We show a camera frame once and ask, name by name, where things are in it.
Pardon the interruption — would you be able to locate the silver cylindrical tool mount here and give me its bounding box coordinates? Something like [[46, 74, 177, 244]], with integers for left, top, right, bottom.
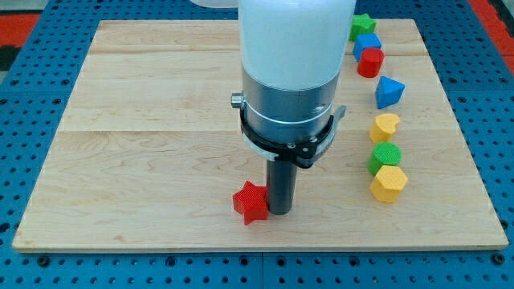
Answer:
[[232, 71, 346, 169]]

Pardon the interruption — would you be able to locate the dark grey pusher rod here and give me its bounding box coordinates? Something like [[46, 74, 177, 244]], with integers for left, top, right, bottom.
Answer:
[[266, 161, 297, 215]]

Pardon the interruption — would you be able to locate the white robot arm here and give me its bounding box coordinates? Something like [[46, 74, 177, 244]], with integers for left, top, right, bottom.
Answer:
[[231, 0, 356, 215]]

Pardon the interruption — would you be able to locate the red star block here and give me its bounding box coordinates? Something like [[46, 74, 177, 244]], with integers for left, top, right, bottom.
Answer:
[[232, 181, 268, 225]]

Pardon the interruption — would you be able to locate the yellow hexagon block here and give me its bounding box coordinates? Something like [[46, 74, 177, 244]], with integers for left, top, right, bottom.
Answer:
[[369, 165, 409, 203]]

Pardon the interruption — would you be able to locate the green star block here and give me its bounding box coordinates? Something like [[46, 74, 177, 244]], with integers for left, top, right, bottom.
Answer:
[[349, 14, 376, 42]]

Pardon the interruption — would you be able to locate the yellow heart block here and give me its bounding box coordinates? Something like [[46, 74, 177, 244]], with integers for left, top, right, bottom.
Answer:
[[369, 113, 401, 144]]

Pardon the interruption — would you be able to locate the green cylinder block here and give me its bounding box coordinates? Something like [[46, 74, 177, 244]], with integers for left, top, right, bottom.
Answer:
[[367, 141, 402, 175]]

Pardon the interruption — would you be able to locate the blue triangle block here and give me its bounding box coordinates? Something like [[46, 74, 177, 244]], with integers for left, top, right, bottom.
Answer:
[[374, 76, 406, 109]]

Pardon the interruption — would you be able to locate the red cylinder block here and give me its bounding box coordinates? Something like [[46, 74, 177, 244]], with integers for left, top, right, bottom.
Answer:
[[357, 47, 385, 78]]

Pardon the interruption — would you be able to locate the blue cube block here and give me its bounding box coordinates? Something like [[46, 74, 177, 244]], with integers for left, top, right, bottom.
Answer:
[[353, 33, 381, 62]]

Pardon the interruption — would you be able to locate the wooden board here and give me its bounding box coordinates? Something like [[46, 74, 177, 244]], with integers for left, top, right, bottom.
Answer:
[[12, 19, 508, 253]]

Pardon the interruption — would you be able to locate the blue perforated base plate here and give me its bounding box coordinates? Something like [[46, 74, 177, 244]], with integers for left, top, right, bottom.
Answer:
[[1, 0, 513, 288]]

